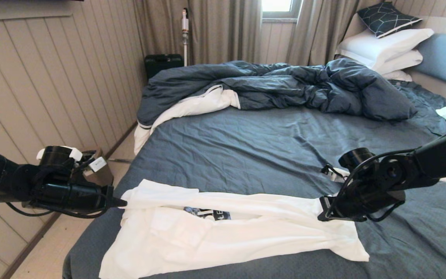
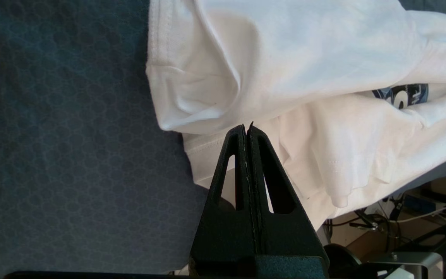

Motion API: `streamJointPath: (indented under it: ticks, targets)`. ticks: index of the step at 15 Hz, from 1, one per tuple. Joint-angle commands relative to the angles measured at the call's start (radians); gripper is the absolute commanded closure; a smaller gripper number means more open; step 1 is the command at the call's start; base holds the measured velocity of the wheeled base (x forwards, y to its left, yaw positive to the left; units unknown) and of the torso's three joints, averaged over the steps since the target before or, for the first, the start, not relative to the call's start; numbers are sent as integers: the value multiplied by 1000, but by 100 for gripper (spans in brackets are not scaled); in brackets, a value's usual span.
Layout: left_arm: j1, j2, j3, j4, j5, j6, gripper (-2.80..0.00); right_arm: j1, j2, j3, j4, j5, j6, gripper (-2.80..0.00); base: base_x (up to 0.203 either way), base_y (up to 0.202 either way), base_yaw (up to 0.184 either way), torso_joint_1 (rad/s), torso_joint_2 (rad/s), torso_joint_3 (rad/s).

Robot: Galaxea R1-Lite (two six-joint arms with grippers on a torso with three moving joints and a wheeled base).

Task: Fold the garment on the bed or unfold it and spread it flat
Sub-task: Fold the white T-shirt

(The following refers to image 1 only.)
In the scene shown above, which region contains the white t-shirt blue print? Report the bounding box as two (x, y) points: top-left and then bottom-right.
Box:
(99, 179), (370, 279)

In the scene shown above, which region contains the brown trash bin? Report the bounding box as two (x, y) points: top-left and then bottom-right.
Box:
(80, 148), (115, 187)

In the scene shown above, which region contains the blue bed with headboard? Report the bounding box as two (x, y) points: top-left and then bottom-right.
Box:
(62, 80), (446, 279)

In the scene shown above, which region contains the dark blue crumpled duvet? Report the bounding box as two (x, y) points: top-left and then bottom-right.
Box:
(134, 59), (418, 156)

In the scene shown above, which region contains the black suitcase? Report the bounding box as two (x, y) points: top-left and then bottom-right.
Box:
(144, 54), (184, 81)

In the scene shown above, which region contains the beige curtain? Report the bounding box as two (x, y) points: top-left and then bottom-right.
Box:
(285, 0), (367, 68)
(132, 0), (262, 68)

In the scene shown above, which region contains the white stick vacuum cleaner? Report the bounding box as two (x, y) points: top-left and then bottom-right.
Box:
(181, 8), (190, 67)

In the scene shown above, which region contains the dark patterned pillow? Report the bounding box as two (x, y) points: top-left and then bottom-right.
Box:
(357, 2), (423, 40)

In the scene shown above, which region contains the window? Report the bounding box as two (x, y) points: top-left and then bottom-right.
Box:
(261, 0), (303, 21)

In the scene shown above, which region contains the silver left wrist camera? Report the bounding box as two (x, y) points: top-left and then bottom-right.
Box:
(77, 155), (108, 175)

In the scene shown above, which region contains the beige bed headboard frame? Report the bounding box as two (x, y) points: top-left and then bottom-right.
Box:
(409, 16), (446, 105)

